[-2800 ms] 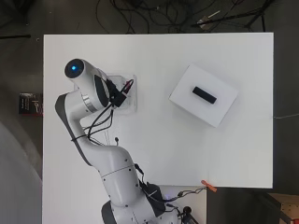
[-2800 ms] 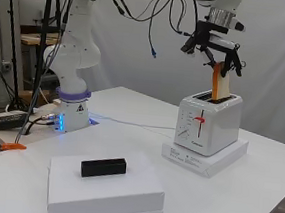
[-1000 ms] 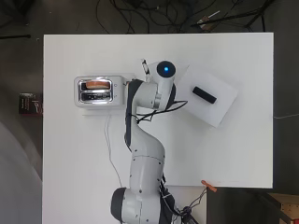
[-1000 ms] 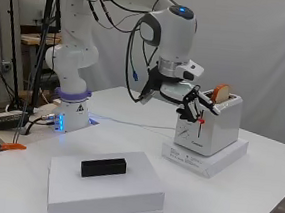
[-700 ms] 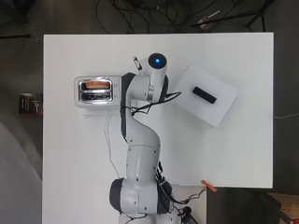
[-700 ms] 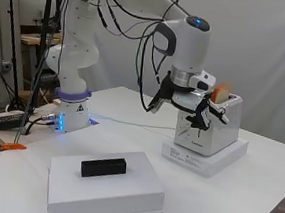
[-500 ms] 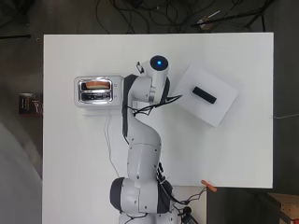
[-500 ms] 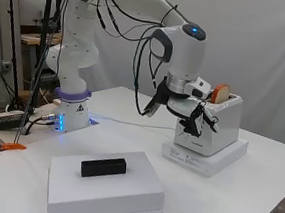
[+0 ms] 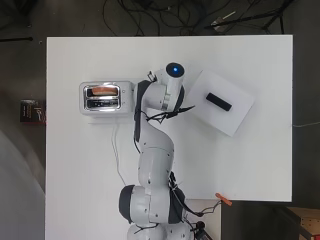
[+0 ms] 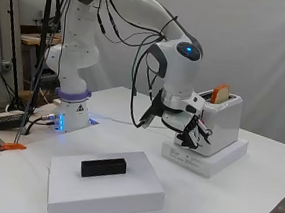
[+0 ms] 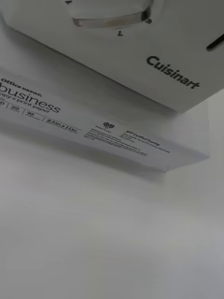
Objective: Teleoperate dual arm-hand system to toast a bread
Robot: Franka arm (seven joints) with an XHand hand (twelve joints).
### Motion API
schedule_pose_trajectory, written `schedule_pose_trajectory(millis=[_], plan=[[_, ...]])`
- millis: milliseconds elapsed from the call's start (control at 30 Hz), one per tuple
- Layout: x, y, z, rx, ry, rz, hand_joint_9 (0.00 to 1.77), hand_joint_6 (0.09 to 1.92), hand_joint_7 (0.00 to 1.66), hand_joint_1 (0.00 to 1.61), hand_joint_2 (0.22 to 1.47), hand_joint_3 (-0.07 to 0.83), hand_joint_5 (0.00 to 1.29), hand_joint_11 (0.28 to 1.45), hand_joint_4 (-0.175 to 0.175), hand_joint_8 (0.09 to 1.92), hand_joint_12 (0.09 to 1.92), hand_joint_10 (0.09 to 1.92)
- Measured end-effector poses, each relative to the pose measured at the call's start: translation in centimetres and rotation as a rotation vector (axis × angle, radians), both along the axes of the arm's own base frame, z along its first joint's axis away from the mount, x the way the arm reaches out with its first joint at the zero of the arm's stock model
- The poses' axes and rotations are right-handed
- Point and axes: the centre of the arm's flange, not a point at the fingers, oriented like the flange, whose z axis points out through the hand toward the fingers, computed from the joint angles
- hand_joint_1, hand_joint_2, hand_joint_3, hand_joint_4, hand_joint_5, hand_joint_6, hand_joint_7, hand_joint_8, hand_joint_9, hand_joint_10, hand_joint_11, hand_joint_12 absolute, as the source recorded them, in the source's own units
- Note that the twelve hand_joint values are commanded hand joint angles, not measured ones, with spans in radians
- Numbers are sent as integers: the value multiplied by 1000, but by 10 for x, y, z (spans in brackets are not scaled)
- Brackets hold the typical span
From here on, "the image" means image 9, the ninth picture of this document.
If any wooden bench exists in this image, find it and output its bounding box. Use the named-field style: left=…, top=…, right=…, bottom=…
left=286, top=206, right=320, bottom=240

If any black base cable bundle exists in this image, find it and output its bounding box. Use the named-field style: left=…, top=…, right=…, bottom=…
left=169, top=171, right=223, bottom=231

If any plain white flat box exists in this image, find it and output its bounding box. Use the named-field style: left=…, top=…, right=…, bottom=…
left=184, top=69, right=257, bottom=138

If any white steel toaster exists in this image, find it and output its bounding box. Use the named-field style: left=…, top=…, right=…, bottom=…
left=78, top=80, right=135, bottom=117

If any small orange clamp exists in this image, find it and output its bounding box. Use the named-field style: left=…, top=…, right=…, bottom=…
left=214, top=192, right=233, bottom=206

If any black floor cable tangle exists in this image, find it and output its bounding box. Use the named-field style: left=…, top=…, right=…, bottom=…
left=102, top=0, right=208, bottom=37

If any white power cord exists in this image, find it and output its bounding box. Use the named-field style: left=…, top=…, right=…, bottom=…
left=110, top=123, right=127, bottom=186

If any black block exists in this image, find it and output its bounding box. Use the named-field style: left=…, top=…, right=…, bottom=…
left=205, top=92, right=233, bottom=112

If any toast bread slice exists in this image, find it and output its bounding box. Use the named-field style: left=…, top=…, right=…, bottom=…
left=91, top=86, right=118, bottom=96

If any thin white floor cable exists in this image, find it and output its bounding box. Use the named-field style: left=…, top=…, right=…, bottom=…
left=292, top=121, right=320, bottom=128

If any black camera tripod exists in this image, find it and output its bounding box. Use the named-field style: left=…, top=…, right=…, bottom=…
left=204, top=0, right=296, bottom=35

